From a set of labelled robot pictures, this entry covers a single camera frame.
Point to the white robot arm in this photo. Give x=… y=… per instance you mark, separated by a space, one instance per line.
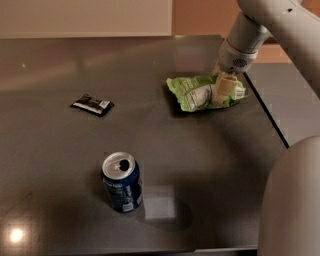
x=290 y=213

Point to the blue pepsi can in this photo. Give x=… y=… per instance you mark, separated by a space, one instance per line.
x=120 y=174

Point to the green rice chip bag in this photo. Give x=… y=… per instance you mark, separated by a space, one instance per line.
x=195 y=93

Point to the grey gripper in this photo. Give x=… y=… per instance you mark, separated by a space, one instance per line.
x=235 y=60

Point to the grey side table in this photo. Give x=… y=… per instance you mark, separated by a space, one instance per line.
x=293 y=105

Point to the black snack bar wrapper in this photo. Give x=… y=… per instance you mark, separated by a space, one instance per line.
x=93 y=105

